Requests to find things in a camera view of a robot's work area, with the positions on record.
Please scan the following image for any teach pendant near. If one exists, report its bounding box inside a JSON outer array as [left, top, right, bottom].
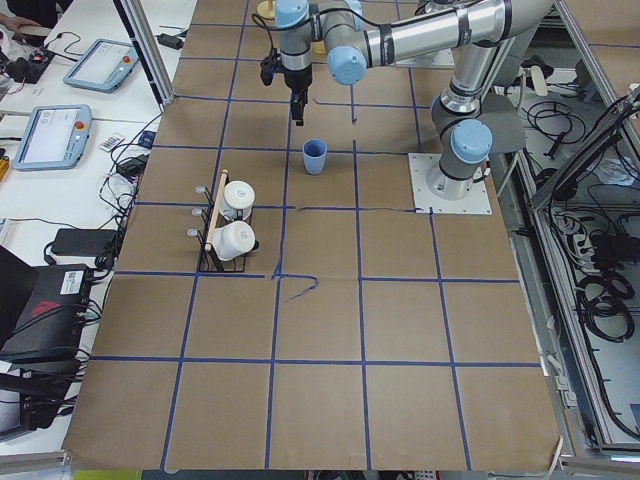
[[11, 104, 92, 171]]

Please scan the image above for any black wire mug rack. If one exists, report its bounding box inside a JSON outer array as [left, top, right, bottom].
[[187, 169, 260, 274]]

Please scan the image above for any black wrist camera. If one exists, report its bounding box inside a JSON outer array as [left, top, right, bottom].
[[260, 55, 281, 87]]

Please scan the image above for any black computer box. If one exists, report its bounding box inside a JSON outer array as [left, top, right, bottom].
[[1, 248, 94, 373]]

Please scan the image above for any wooden mug tree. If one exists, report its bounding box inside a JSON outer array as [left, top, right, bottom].
[[256, 0, 276, 21]]

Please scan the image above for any teach pendant far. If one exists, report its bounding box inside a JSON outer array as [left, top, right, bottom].
[[63, 38, 139, 93]]

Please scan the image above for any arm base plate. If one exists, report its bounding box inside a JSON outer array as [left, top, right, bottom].
[[394, 49, 455, 70], [408, 153, 492, 215]]

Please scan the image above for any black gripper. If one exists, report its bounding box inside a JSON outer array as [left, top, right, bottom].
[[283, 65, 313, 126]]

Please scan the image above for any white mug near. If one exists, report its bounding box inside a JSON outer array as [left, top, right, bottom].
[[213, 221, 259, 261]]

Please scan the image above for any black power adapter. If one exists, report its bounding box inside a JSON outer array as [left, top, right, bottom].
[[49, 228, 116, 257]]

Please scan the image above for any white mug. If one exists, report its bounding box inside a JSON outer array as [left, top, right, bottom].
[[213, 221, 259, 261], [220, 180, 255, 221]]

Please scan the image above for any white mug far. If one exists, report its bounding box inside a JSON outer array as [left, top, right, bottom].
[[220, 180, 255, 221]]

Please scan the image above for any light blue plastic cup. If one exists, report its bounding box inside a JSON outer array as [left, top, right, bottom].
[[302, 139, 328, 175]]

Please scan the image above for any small remote control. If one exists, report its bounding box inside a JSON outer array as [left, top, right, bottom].
[[99, 132, 125, 153]]

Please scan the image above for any teach pendant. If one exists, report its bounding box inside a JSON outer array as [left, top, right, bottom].
[[11, 104, 92, 171], [63, 38, 139, 93]]

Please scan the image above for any aluminium frame post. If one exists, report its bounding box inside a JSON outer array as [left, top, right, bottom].
[[114, 0, 175, 106]]

